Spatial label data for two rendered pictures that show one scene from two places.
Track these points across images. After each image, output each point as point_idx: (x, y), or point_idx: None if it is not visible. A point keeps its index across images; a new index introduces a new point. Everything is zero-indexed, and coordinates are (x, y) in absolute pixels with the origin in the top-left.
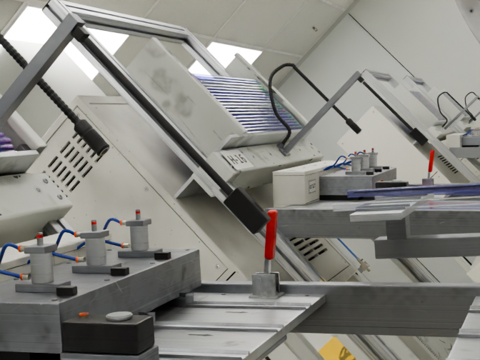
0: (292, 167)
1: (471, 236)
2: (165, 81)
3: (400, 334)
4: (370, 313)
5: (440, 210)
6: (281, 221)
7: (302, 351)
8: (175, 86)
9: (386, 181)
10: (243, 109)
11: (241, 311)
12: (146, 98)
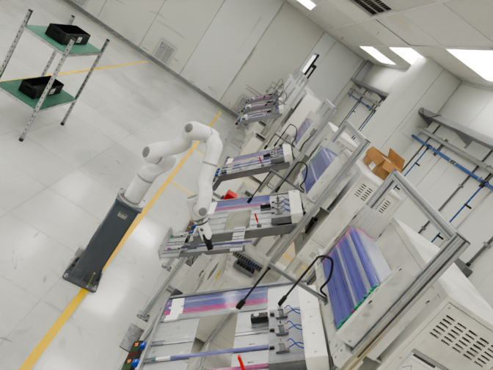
0: (318, 304)
1: (221, 247)
2: (358, 225)
3: None
4: None
5: (232, 288)
6: None
7: None
8: (353, 227)
9: (262, 313)
10: (337, 260)
11: (260, 222)
12: (261, 183)
